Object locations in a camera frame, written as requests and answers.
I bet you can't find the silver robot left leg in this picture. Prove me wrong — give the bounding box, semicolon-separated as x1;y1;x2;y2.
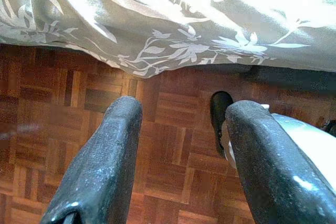
222;104;336;190

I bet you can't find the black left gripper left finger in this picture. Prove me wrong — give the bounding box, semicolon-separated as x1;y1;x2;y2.
40;95;144;224

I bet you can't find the floral taupe bedsheet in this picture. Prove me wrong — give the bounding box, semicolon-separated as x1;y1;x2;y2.
0;0;336;79

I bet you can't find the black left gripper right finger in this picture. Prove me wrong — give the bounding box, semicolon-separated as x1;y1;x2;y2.
225;100;336;224

